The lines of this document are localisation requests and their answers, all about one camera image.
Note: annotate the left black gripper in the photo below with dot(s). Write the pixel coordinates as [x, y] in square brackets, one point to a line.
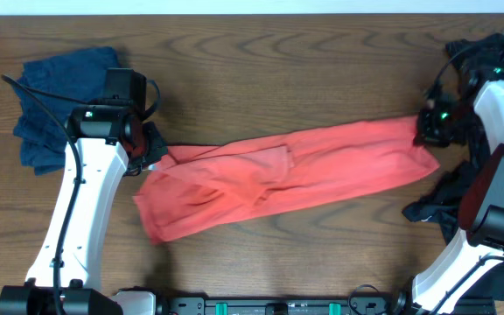
[154, 146]

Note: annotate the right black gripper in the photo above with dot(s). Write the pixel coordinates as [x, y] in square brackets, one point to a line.
[426, 136]

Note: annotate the red printed t-shirt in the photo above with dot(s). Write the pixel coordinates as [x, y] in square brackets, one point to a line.
[197, 187]

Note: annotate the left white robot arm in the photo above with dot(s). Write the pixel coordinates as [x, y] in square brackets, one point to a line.
[106, 143]

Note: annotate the black crumpled garment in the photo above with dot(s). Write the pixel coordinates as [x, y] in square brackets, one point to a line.
[466, 192]

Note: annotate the folded navy blue garment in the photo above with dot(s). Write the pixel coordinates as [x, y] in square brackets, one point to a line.
[64, 81]

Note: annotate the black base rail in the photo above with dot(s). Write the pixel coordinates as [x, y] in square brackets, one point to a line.
[359, 302]

